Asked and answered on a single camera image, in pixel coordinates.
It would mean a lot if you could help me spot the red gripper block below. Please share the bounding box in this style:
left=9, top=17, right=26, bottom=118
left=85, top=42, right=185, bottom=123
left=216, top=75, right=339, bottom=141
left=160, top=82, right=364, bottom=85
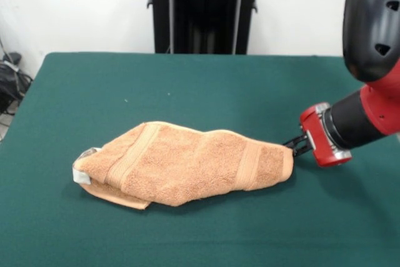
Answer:
left=282, top=101, right=353, bottom=168

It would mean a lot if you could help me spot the tan terry towel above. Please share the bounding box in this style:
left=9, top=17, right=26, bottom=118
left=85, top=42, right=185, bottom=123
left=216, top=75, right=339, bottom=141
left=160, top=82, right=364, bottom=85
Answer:
left=72, top=119, right=294, bottom=210

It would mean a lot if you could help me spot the dark green table cloth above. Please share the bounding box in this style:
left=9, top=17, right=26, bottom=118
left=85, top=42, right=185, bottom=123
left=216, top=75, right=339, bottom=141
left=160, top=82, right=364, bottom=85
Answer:
left=0, top=51, right=400, bottom=267

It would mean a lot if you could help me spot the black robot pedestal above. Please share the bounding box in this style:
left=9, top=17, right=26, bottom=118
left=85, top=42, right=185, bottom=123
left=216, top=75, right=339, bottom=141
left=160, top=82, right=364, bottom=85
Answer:
left=146, top=0, right=274, bottom=55

